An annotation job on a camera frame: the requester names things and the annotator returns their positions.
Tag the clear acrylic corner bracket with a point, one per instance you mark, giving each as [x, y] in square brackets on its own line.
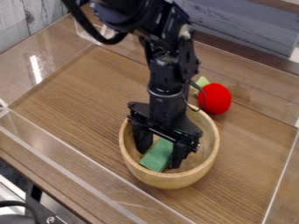
[93, 33]

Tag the brown wooden bowl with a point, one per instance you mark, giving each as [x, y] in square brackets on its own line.
[194, 165]

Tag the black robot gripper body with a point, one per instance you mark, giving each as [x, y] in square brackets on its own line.
[162, 115]

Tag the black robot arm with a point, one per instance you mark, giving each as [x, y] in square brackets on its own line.
[162, 27]

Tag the green rectangular block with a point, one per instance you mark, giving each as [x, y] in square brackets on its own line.
[156, 158]

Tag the clear acrylic tray wall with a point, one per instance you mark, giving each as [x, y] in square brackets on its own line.
[98, 195]

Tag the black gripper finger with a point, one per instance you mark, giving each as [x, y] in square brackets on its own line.
[180, 151]
[142, 137]

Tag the red plush strawberry toy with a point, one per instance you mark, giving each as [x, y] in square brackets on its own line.
[215, 97]

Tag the black table frame clamp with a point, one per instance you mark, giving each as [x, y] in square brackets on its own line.
[44, 215]

